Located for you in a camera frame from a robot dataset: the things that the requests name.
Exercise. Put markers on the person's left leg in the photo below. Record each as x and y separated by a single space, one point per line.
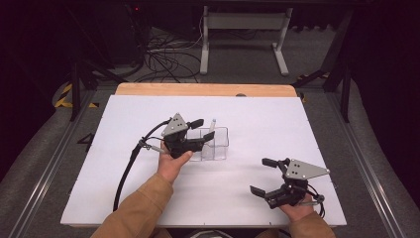
165 234

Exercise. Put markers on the clear plastic organizer box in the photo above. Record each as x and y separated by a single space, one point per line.
219 145

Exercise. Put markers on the person's left hand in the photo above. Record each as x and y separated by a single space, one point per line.
170 167

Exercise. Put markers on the aluminium rail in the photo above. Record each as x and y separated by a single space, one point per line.
49 172
365 167

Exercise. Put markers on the yellow black floor tape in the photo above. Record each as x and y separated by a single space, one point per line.
62 103

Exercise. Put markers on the black metal stand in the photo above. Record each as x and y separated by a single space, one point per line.
346 99
75 92

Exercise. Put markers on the white board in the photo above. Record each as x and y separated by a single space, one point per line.
231 105

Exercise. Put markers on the person's right leg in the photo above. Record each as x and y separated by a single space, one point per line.
267 234

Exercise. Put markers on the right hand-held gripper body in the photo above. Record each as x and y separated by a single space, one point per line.
302 170

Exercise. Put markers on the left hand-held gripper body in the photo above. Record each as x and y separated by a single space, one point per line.
176 127

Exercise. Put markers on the person's leg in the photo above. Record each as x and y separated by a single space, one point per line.
267 234
165 234

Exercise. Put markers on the white rounded object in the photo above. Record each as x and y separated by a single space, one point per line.
209 235

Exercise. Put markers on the white metal desk frame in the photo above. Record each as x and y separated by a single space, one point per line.
244 21

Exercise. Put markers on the black equipment with red light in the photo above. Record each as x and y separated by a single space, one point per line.
132 33

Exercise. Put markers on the person's right hand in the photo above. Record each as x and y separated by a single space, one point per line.
298 211

